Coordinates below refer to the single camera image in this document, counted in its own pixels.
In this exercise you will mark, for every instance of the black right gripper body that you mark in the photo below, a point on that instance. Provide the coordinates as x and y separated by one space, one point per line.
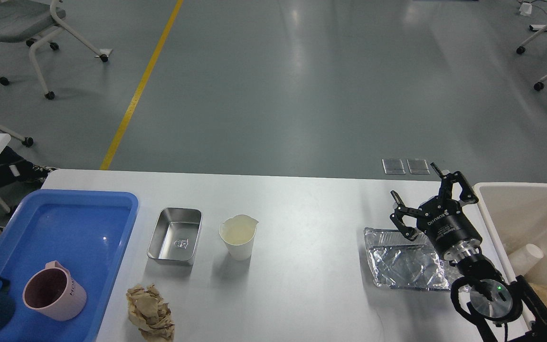
451 233

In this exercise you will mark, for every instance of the aluminium foil tray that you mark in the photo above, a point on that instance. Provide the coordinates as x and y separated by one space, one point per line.
398 263

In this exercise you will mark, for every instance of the stainless steel rectangular container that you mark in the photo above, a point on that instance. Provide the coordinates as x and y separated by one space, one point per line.
176 236

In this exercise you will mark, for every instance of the pink ribbed mug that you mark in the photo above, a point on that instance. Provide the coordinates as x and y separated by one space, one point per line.
54 293

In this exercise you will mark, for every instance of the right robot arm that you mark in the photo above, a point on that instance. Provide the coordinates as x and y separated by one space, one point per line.
480 295

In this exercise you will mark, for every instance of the right floor outlet cover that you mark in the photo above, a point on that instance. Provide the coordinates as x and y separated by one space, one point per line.
418 166

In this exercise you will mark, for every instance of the floor outlet cover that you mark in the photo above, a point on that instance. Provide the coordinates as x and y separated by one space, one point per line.
393 166
418 166

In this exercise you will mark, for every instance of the left floor outlet cover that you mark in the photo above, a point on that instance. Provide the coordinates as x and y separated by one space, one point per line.
393 166

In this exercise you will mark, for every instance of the beige plastic bin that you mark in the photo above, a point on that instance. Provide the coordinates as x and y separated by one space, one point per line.
515 214

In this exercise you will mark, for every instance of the paper cup in bin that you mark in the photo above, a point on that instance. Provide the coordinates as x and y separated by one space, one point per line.
525 258

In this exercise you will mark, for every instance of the white paper cup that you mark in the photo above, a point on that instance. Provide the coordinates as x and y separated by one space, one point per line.
238 234

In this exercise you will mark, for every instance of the crumpled brown paper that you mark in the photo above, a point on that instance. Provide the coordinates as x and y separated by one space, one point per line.
148 311

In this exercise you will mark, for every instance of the blue plastic tray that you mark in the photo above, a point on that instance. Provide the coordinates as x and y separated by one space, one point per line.
87 232

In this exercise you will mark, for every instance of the grey office chair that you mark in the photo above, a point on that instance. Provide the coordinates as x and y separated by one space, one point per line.
21 20

